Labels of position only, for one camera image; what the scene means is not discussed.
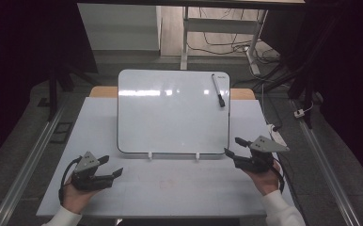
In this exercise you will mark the black floor frame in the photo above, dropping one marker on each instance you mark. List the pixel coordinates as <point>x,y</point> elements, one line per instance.
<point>61,133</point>

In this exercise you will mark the white panel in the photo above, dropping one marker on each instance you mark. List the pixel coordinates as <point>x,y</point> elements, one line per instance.
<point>117,26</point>

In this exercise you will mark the black stand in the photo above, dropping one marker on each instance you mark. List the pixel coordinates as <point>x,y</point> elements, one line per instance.
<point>53,94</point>
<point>306,78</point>

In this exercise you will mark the person's left hand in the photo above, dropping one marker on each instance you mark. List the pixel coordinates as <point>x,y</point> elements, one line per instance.
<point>76,197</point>

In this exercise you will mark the person's right hand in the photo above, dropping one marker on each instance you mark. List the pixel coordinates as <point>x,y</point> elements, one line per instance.
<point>264,182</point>

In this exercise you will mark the aluminium rail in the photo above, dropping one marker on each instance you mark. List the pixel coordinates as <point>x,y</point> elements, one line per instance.
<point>325,171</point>
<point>29,160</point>

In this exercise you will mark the wooden table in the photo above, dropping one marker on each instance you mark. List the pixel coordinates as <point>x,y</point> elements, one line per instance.
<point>102,92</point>

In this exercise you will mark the white whiteboard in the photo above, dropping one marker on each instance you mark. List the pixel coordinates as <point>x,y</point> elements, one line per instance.
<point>170,125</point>

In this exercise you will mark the black and white marker pen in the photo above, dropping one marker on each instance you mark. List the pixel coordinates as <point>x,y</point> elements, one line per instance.
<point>217,89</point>

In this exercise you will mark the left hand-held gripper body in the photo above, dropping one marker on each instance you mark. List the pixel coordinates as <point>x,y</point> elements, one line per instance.
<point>87,180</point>

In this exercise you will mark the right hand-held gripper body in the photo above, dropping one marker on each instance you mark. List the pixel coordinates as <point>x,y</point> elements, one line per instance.
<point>258,160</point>

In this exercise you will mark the white whiteboard stand clip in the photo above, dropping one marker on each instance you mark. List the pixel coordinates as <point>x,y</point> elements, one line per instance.
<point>197,156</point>
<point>150,155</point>

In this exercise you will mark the small white plug adapter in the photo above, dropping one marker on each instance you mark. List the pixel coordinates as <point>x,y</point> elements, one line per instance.
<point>299,113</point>

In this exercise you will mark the white desk frame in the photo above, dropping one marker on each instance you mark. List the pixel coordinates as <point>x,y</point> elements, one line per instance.
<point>220,25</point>

